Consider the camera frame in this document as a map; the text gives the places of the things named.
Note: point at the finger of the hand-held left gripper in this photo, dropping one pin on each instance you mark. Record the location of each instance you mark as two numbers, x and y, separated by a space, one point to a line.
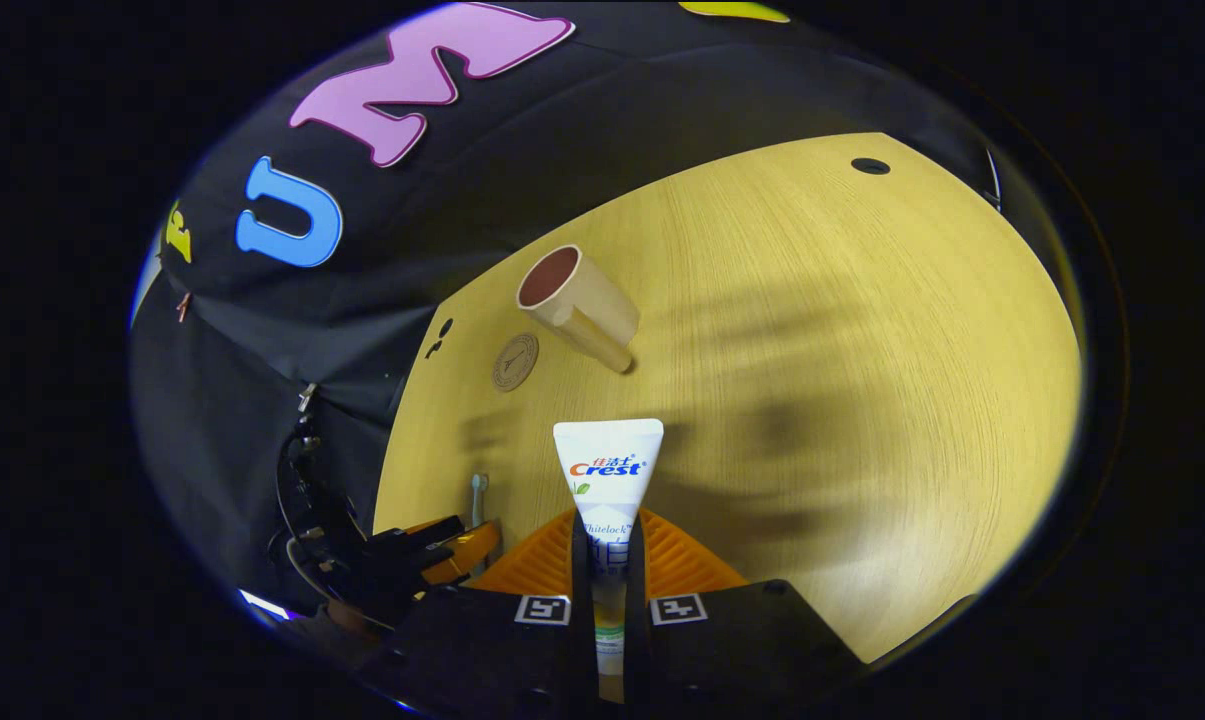
412 535
472 548

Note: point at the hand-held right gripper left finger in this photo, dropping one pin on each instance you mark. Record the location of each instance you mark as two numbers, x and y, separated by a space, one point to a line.
581 640

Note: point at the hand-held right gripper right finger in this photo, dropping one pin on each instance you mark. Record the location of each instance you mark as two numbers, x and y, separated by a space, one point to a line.
636 640

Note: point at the white toothbrush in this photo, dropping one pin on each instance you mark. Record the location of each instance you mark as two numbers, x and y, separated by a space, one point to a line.
479 490

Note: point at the white toothpaste tube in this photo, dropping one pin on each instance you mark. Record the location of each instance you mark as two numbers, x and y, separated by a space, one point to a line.
607 470

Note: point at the round wooden coaster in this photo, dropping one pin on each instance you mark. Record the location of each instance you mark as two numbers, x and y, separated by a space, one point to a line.
515 362

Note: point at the beige cup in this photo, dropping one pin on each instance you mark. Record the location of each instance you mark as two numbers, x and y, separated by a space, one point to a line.
592 300

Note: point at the small metal cloth clip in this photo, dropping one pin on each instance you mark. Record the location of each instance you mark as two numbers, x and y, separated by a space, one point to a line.
307 397

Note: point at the small black desk discs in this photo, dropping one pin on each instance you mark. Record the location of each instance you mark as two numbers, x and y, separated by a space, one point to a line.
445 327

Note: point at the small pink cloth clip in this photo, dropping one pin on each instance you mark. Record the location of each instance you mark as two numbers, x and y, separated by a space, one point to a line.
182 306

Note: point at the black backdrop cloth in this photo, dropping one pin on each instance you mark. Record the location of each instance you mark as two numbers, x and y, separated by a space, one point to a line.
462 200

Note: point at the black desk grommet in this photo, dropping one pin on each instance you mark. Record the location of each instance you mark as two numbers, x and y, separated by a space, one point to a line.
870 166

